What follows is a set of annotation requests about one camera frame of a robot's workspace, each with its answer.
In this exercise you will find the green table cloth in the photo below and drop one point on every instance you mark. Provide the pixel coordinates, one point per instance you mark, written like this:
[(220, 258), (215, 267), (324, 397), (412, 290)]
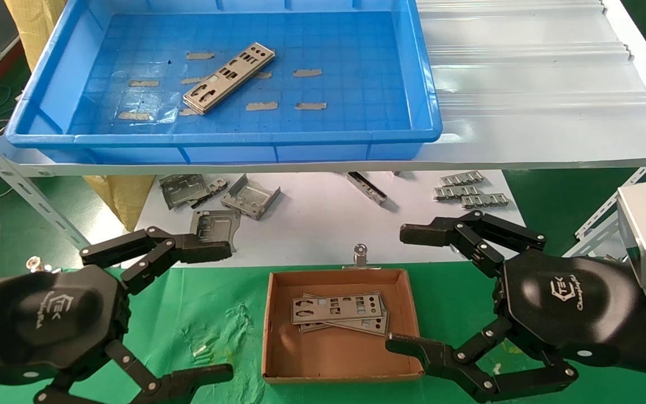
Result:
[(216, 303)]

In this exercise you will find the small grey metal shield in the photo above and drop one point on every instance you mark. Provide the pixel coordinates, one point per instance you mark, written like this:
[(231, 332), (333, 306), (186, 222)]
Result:
[(485, 201), (457, 192), (461, 178)]

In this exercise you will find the brown cardboard box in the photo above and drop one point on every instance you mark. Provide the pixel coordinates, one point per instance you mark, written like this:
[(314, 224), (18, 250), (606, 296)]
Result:
[(334, 353)]

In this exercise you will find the grey slotted metal plate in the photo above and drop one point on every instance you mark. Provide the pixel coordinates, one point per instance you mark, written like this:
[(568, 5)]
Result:
[(216, 221)]

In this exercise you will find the silver binder clip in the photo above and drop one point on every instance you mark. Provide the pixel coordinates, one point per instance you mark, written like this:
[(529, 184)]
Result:
[(360, 257), (34, 262)]

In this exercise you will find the grey slotted angle post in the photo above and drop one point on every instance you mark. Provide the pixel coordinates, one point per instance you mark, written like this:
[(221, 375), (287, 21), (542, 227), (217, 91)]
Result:
[(609, 205), (20, 182)]

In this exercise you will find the small grey metal piece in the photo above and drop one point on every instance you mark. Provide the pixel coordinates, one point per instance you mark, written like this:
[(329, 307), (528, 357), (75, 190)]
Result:
[(216, 184)]

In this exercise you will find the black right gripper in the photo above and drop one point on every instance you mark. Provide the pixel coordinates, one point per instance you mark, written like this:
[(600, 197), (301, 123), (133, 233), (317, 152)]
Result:
[(570, 303)]

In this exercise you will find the grey folded metal bracket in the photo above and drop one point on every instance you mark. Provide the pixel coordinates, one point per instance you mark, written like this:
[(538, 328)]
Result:
[(251, 197)]

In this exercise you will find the grey tape piece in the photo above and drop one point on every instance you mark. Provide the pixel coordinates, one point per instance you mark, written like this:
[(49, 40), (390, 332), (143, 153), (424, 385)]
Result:
[(133, 115), (191, 81), (265, 74), (310, 105), (200, 55), (187, 112), (261, 105), (143, 83), (307, 72)]

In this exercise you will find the yellow woven bag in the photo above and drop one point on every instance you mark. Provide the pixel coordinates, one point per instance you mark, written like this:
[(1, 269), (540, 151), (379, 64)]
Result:
[(127, 196)]

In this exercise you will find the large grey metal bracket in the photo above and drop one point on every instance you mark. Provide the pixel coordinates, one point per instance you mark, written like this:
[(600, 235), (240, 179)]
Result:
[(183, 191)]

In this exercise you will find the narrow dark metal bar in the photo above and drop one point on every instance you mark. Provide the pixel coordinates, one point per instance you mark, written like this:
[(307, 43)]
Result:
[(367, 188)]

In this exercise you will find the silver slotted shield plate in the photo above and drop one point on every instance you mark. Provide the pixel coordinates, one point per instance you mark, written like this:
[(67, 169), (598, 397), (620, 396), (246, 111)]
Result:
[(219, 88)]

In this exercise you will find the blue plastic tray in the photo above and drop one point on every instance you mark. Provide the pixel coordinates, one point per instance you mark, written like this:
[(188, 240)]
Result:
[(328, 45)]

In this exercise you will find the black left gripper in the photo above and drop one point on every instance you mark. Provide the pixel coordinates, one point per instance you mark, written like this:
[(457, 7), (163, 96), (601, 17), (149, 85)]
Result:
[(48, 320)]

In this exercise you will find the white corrugated shelf board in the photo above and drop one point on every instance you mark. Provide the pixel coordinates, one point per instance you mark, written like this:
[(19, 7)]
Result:
[(525, 84)]

